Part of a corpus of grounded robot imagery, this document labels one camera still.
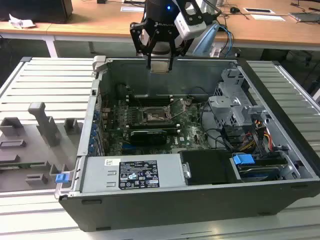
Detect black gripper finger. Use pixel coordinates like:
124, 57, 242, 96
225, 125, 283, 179
129, 21, 154, 70
167, 31, 188, 72

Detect silver square CPU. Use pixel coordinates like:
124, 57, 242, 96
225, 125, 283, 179
150, 61, 170, 74

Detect black RAM slot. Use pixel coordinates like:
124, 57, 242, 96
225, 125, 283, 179
126, 94, 174, 102
127, 121, 181, 128
126, 98, 175, 106
127, 125, 182, 133

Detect CPU socket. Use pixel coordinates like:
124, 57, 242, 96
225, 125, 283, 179
139, 106, 175, 125

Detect white plastic connector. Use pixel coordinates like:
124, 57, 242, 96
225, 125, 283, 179
209, 46, 223, 58

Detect silver metal drive cage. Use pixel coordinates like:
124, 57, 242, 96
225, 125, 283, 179
207, 67, 271, 129

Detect green motherboard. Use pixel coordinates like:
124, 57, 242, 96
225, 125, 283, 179
99, 96, 211, 156

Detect black graphics card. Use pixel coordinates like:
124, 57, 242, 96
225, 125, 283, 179
129, 129, 168, 146

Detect white paper sheet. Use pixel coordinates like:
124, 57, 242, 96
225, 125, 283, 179
250, 13, 286, 23

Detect black computer box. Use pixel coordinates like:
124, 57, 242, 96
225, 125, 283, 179
0, 0, 74, 24

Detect crumpled white paper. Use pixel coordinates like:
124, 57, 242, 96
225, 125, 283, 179
8, 13, 36, 29

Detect black plastic shroud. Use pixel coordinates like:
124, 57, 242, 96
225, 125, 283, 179
179, 149, 243, 186

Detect blue disk carrier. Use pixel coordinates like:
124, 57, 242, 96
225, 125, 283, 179
231, 153, 285, 183

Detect grey laptop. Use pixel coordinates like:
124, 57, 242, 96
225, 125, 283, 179
288, 10, 320, 25

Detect grey power supply with label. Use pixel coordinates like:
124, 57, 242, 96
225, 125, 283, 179
80, 153, 188, 194

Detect grey parts rack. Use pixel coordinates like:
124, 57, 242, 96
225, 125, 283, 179
0, 101, 85, 194

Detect blue case latch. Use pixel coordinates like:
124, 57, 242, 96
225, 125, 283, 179
55, 172, 70, 185

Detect black open PC case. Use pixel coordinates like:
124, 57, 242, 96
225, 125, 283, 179
57, 55, 320, 232

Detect green RAM stick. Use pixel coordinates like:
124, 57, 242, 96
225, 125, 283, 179
0, 161, 48, 169

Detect white desk cable plate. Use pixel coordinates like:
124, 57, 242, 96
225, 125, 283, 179
243, 7, 273, 14
120, 5, 146, 13

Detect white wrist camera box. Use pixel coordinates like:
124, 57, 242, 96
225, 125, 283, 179
174, 1, 208, 40

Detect grey case latch handle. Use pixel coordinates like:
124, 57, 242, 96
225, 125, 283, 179
91, 55, 109, 73

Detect wooden desk white frame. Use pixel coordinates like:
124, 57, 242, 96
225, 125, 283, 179
46, 0, 320, 55
0, 0, 76, 59

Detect blue cable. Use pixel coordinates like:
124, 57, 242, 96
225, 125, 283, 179
218, 23, 235, 54

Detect black internal cable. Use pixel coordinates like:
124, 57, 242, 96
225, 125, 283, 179
199, 99, 235, 154

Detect yellow red wire bundle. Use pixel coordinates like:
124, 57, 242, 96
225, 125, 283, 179
239, 119, 273, 152

